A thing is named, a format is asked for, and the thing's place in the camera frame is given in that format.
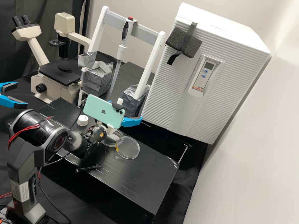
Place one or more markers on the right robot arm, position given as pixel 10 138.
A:
pixel 35 135

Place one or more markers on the white incubator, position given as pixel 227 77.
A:
pixel 224 23

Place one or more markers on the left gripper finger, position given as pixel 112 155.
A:
pixel 14 102
pixel 9 86

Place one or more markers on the petri dish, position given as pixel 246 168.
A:
pixel 127 148

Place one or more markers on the grey taped block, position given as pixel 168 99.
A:
pixel 130 100
pixel 97 78

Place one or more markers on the petri dish lid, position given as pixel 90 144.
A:
pixel 118 134

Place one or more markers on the pipette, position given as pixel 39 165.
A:
pixel 123 35

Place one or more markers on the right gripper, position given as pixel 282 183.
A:
pixel 111 130

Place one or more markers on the cream microscope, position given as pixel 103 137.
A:
pixel 56 81

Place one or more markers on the white-capped bottle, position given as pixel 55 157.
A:
pixel 83 120

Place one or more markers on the incubator door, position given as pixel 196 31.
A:
pixel 168 93

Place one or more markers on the right wrist camera phone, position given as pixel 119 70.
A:
pixel 102 110

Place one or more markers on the white pipette stand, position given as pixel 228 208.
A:
pixel 144 77

